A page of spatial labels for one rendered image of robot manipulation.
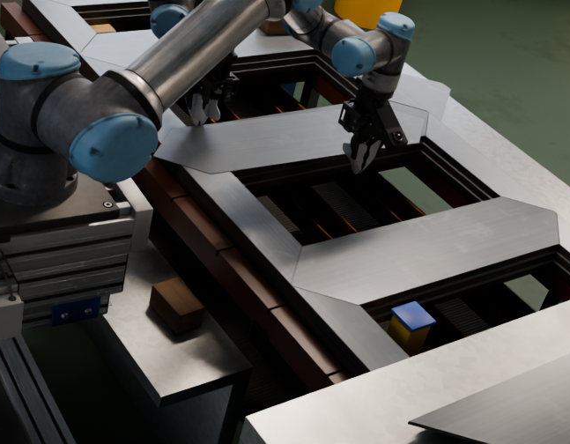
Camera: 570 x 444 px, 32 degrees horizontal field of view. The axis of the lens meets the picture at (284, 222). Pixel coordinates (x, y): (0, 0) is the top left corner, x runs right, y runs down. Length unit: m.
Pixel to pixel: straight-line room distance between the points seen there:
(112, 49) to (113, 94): 1.03
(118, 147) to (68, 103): 0.10
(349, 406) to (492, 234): 0.87
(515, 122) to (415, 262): 2.78
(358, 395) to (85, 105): 0.55
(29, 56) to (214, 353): 0.70
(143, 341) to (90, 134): 0.60
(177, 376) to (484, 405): 0.67
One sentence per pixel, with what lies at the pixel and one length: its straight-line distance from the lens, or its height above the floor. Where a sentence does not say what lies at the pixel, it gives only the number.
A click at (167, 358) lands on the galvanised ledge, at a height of 0.68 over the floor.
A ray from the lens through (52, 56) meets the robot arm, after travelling 1.52.
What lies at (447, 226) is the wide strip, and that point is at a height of 0.87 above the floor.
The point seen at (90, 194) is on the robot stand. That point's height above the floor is 1.04.
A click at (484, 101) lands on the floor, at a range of 4.78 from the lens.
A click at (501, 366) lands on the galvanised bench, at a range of 1.51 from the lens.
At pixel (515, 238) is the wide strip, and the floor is 0.87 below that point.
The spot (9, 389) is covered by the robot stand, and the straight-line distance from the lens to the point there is 2.42.
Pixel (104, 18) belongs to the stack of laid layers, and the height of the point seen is 0.83.
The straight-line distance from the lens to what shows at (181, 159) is 2.08.
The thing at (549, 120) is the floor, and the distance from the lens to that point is 4.83.
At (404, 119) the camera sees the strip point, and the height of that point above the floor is 0.87.
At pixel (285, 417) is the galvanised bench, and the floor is 1.05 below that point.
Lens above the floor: 1.97
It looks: 34 degrees down
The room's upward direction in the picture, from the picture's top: 15 degrees clockwise
